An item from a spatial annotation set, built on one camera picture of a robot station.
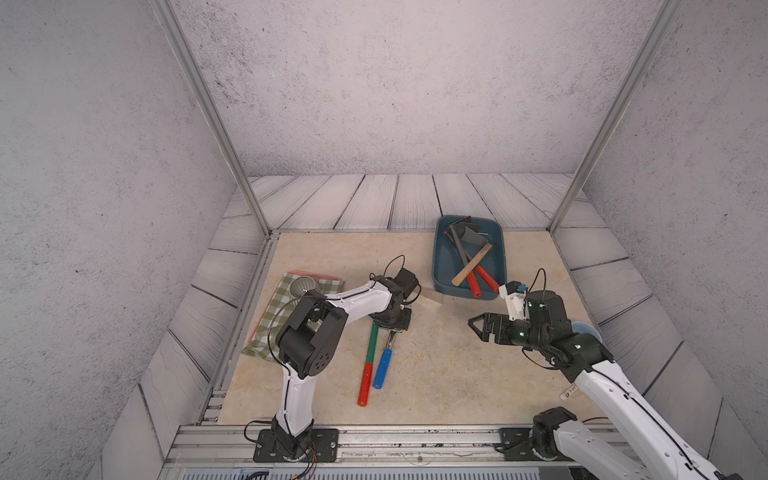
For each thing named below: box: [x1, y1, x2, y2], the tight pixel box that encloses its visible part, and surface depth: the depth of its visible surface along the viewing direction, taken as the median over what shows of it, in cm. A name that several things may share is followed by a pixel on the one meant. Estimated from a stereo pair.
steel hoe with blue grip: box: [373, 329, 403, 390], surface depth 86 cm
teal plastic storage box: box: [432, 215, 507, 300], surface depth 112 cm
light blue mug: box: [571, 321, 603, 343], surface depth 88 cm
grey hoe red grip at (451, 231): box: [444, 216, 482, 298], surface depth 107 cm
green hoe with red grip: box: [358, 322, 379, 407], surface depth 86 cm
